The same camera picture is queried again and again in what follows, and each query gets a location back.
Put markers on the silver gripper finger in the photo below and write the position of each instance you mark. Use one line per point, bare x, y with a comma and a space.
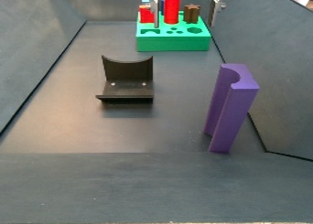
154, 8
214, 9

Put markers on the purple arch block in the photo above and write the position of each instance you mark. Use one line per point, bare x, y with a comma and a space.
233, 96

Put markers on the green shape sorter board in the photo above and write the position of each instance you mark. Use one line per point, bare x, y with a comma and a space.
173, 37

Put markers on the dark blue cylinder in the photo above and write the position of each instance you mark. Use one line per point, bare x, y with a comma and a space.
162, 4

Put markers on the tall red cylinder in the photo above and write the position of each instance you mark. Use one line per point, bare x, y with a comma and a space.
170, 11

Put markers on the red cuboid block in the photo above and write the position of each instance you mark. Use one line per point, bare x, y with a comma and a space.
146, 15

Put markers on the brown star block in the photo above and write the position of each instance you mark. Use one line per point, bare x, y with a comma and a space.
191, 13

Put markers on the black curved holder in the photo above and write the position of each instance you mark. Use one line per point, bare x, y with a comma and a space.
129, 80

